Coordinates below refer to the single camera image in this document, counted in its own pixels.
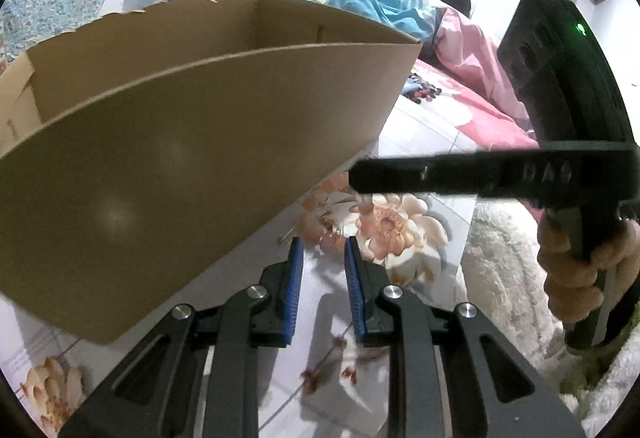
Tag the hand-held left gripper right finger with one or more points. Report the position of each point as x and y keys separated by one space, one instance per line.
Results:
x=354 y=288

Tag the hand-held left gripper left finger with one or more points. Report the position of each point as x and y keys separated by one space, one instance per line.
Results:
x=295 y=288

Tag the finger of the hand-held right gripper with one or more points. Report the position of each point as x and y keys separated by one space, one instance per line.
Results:
x=425 y=175

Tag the cardboard box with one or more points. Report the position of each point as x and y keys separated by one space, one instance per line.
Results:
x=175 y=167

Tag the person's right hand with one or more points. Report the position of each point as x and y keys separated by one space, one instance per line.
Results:
x=565 y=288

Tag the red floral bedsheet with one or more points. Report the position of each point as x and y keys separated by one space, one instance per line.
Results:
x=450 y=107

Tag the pink blanket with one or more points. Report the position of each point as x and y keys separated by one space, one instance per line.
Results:
x=470 y=62

